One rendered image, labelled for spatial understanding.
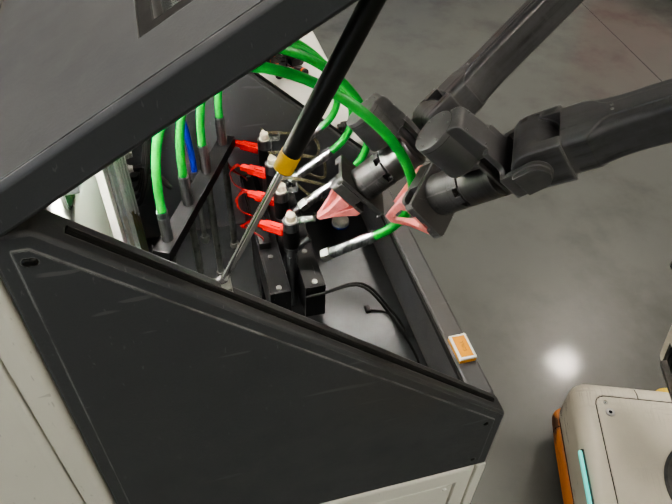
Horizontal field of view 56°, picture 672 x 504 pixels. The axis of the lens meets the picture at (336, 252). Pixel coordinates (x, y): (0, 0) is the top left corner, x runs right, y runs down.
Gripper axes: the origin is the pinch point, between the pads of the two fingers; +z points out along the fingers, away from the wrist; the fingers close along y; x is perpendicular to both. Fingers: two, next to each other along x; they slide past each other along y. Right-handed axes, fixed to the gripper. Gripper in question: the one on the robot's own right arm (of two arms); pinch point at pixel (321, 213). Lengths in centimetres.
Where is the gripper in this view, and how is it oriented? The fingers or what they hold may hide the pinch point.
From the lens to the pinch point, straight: 105.6
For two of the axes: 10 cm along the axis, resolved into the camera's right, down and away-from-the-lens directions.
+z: -7.3, 4.9, 4.7
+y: -6.8, -5.2, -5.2
